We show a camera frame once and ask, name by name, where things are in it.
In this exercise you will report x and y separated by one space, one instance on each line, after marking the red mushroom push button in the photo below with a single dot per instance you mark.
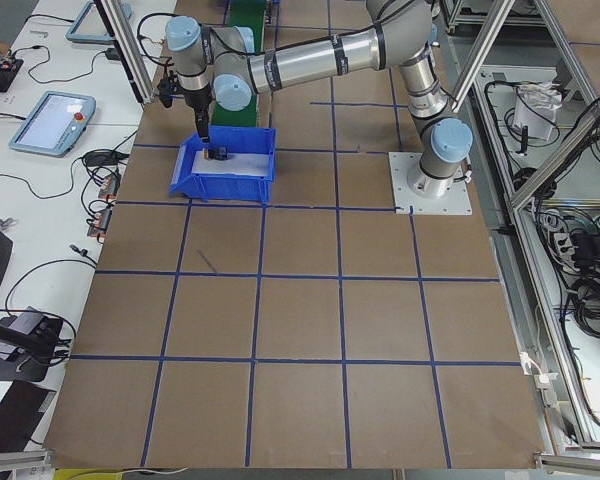
216 153

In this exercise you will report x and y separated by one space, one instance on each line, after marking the teach pendant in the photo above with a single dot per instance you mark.
88 27
55 124

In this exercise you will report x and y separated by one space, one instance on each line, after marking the teach pendant far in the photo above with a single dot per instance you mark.
88 27

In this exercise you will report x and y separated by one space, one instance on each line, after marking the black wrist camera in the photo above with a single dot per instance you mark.
167 88

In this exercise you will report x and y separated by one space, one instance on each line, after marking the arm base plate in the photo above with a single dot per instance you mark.
415 193

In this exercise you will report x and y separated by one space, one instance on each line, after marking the teach pendant near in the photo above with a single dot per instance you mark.
55 124

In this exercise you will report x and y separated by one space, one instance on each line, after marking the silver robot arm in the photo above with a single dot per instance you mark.
398 36

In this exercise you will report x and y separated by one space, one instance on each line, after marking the green conveyor belt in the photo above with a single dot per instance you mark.
241 14

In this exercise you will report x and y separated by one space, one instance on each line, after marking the white foam pad left bin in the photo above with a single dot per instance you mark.
249 164

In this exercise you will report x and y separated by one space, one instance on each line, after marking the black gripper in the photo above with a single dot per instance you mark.
197 100

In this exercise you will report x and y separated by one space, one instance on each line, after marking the aluminium frame post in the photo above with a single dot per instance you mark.
118 28

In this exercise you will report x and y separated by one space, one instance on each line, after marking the blue left plastic bin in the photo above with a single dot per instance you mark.
226 186

